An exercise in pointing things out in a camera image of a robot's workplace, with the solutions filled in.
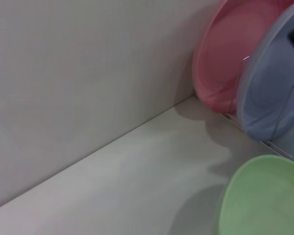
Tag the green round plate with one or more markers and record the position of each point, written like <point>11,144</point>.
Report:
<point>264,200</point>

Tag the red round plate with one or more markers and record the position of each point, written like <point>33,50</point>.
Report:
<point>223,49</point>

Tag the purple round plate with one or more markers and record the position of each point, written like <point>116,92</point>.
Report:
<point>267,93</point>

